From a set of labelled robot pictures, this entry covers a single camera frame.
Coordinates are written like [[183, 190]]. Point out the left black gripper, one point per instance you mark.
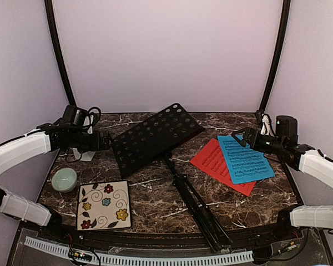
[[96, 144]]

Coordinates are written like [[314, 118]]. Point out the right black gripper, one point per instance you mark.
[[249, 132]]

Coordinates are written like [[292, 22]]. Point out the blue sheet music page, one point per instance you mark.
[[244, 164]]

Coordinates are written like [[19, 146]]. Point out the black perforated music stand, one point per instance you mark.
[[154, 139]]

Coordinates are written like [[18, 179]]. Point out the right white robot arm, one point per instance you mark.
[[312, 170]]

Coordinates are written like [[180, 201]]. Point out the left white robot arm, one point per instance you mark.
[[24, 160]]

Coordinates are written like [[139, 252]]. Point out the white metronome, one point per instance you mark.
[[86, 156]]

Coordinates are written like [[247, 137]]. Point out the red sheet music page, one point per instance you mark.
[[211, 161]]

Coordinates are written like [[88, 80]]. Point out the pale green ceramic bowl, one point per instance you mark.
[[64, 180]]

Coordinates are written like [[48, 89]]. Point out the square floral ceramic plate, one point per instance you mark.
[[103, 206]]

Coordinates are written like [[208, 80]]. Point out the small green circuit board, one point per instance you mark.
[[79, 256]]

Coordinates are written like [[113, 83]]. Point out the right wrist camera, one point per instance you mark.
[[259, 116]]

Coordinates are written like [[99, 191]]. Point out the right black frame post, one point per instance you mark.
[[285, 12]]

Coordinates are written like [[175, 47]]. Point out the black frame post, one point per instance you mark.
[[285, 12], [53, 30]]

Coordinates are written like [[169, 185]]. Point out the white slotted cable duct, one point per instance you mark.
[[120, 256]]

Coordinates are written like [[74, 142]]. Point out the left black frame post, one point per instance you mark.
[[53, 30]]

